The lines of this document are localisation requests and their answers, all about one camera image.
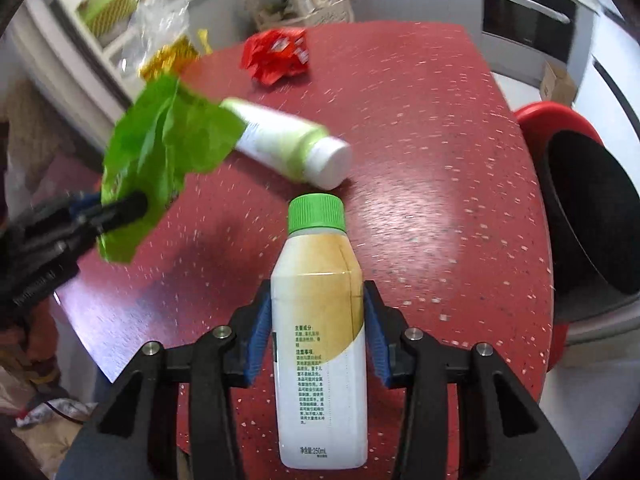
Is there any green plastic wrapper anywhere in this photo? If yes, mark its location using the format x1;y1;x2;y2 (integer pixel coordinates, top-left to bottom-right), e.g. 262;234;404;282
98;74;246;263

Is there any white yellow bottle green cap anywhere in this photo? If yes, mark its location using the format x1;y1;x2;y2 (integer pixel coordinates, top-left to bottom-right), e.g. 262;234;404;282
270;193;368;470

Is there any green white lotion tube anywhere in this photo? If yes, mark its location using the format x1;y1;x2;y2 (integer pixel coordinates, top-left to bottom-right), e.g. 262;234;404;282
221;98;352;191

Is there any red snack wrapper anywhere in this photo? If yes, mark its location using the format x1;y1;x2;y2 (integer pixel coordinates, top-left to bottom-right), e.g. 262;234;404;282
240;27;309;87

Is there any gold foil bag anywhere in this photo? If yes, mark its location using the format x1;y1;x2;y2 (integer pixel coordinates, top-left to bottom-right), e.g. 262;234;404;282
139;35;200;82

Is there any green woven basket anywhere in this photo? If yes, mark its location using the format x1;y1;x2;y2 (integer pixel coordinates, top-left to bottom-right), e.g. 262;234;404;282
77;0;137;38

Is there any clear plastic bag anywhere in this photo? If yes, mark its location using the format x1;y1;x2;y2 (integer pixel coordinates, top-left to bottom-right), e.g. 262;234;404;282
117;0;190;76

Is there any red bin black liner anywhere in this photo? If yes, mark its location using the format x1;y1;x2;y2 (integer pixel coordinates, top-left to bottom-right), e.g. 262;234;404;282
515;101;639;365

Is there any small cardboard box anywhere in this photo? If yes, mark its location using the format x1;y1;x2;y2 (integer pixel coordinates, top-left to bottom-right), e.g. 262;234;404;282
539;62;578;107

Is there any built-in black oven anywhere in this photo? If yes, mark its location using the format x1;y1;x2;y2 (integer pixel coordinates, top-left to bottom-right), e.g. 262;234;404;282
483;0;577;63

